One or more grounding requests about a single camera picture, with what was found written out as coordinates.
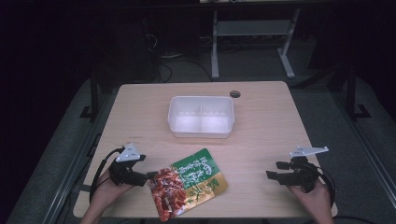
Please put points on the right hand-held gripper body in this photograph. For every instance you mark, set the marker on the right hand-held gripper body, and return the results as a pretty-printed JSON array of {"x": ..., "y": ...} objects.
[{"x": 302, "y": 171}]

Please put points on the green and red snack packet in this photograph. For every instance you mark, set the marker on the green and red snack packet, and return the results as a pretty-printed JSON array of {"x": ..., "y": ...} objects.
[{"x": 186, "y": 183}]

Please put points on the white plastic divided container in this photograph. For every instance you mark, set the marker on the white plastic divided container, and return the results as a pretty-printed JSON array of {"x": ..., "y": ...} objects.
[{"x": 200, "y": 115}]

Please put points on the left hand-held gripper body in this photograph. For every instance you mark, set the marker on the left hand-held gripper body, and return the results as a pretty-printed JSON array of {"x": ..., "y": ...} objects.
[{"x": 126, "y": 169}]

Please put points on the person's left hand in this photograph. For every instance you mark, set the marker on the person's left hand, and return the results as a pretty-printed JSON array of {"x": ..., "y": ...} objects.
[{"x": 107, "y": 192}]

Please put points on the black metal stand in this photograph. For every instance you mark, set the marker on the black metal stand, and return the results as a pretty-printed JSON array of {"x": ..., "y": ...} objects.
[
  {"x": 91, "y": 99},
  {"x": 355, "y": 96}
]

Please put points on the white metal desk frame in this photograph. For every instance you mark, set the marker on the white metal desk frame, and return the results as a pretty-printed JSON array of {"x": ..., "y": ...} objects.
[{"x": 253, "y": 40}]

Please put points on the person's right hand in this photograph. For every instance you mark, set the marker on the person's right hand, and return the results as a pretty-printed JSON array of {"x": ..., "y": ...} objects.
[{"x": 313, "y": 197}]

